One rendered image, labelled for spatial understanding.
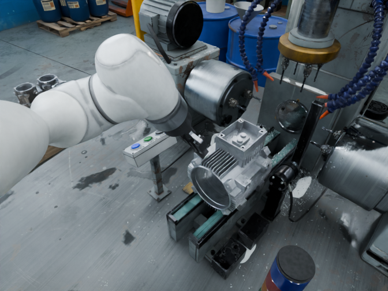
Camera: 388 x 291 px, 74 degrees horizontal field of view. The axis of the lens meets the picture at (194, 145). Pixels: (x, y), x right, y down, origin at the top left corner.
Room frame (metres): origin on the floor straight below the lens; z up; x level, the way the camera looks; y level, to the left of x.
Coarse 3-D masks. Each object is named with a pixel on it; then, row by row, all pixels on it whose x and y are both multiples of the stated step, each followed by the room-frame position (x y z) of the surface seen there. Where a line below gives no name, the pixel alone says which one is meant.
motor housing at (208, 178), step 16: (208, 160) 0.52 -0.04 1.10; (224, 160) 0.51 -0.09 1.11; (192, 176) 0.54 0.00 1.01; (208, 176) 0.57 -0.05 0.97; (224, 176) 0.47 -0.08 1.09; (256, 176) 0.51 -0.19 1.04; (208, 192) 0.52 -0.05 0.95; (224, 192) 0.52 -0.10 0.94; (240, 192) 0.45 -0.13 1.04; (224, 208) 0.44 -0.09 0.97
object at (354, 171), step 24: (360, 120) 0.62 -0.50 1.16; (336, 144) 0.56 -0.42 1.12; (360, 144) 0.54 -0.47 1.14; (384, 144) 0.52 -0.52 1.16; (336, 168) 0.51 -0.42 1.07; (360, 168) 0.49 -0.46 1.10; (384, 168) 0.47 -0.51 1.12; (336, 192) 0.51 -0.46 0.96; (360, 192) 0.45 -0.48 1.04; (384, 192) 0.42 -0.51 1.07
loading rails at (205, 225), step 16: (272, 128) 0.88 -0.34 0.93; (272, 144) 0.83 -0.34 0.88; (288, 144) 0.79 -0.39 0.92; (272, 160) 0.70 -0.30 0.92; (288, 160) 0.72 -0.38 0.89; (192, 192) 0.53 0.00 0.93; (256, 192) 0.56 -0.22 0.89; (176, 208) 0.47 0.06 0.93; (192, 208) 0.48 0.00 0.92; (208, 208) 0.54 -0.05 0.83; (176, 224) 0.43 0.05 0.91; (192, 224) 0.48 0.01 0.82; (208, 224) 0.42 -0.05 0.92; (224, 224) 0.44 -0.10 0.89; (240, 224) 0.48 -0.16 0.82; (176, 240) 0.42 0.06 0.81; (192, 240) 0.37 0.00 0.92; (208, 240) 0.38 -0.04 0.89; (192, 256) 0.37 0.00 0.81; (208, 256) 0.37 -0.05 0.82
